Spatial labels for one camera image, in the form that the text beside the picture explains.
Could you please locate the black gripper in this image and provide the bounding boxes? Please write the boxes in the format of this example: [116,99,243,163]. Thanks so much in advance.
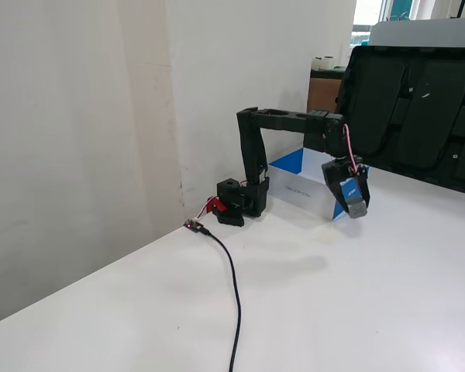
[320,155,372,217]

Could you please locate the gray block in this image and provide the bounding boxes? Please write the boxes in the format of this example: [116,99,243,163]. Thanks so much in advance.
[343,193,368,219]

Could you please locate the blue cardboard box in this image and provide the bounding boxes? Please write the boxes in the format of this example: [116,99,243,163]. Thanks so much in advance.
[268,147,371,224]

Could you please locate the brown cardboard box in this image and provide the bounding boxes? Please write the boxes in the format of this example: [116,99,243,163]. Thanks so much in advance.
[306,77,343,114]

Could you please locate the black plastic tray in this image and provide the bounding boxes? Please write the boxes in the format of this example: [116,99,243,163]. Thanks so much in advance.
[338,45,465,195]

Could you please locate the red clamp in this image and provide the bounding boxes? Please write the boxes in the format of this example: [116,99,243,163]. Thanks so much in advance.
[206,196,229,215]

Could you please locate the small controller board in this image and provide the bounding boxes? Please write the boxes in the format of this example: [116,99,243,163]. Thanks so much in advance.
[182,218,208,236]

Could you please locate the grey panel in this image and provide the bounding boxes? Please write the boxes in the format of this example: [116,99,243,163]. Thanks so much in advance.
[369,16,465,50]

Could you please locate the white red servo wire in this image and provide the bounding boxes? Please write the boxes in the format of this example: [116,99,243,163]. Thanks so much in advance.
[342,123,364,176]

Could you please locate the black usb cable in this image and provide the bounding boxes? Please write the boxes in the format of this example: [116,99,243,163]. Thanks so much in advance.
[200,227,243,372]

